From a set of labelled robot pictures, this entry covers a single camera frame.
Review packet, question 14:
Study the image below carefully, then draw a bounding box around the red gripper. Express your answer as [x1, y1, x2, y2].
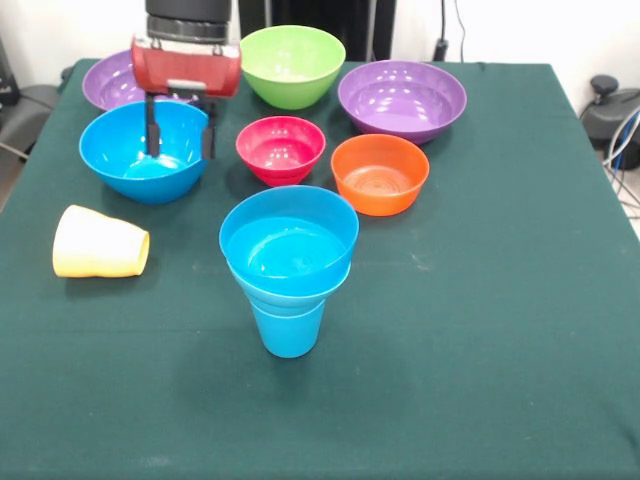
[130, 33, 243, 161]

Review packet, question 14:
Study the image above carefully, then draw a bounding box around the large blue plastic bowl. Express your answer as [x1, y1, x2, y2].
[78, 100, 217, 205]

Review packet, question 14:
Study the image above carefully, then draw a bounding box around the pink plastic bowl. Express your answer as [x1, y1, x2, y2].
[235, 115, 327, 189]

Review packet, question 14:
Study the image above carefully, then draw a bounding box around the yellow plastic cup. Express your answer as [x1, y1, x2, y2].
[52, 204, 151, 279]

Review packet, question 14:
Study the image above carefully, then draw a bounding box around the small blue plastic bowl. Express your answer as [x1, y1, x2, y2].
[218, 184, 361, 297]

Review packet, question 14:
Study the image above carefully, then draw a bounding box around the cyan plastic bowl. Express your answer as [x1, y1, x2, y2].
[227, 257, 353, 315]

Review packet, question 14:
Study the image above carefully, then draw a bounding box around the orange plastic bowl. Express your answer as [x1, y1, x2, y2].
[330, 133, 431, 218]

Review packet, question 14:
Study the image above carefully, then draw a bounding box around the purple plastic bowl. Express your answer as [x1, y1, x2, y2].
[82, 48, 217, 112]
[337, 59, 468, 146]

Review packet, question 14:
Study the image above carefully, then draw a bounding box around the blue plastic cup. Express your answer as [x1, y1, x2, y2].
[249, 299, 327, 359]

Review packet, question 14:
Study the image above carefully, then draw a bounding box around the green plastic bowl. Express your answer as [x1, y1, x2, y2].
[238, 24, 347, 111]

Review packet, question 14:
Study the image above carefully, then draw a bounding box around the dark green table cloth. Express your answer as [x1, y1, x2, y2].
[0, 58, 640, 480]

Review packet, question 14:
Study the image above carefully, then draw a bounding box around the bundle of floor cables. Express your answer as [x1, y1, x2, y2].
[602, 107, 640, 211]

